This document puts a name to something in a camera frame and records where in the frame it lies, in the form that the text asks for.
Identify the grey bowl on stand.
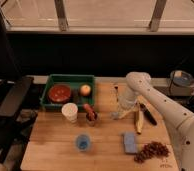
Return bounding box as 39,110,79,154
170,70,194,88

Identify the blue cup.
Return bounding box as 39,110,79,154
75,134,91,152

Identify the light grey towel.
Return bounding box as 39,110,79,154
111,112,120,120

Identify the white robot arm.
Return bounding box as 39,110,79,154
119,72,194,171

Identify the green plastic bin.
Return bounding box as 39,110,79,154
40,74,95,111

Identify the apple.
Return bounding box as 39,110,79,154
80,84,91,96

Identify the blue sponge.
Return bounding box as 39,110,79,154
123,132,138,154

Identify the yellow banana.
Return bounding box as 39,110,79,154
135,103,144,134

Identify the black office chair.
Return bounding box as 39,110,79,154
0,0,39,164

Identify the bunch of brown grapes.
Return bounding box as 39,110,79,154
134,141,169,163

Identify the small cup with red tool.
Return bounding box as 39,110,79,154
83,103,97,126

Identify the red bowl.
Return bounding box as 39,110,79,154
47,84,71,103

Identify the white paper cup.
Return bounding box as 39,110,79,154
61,103,78,123

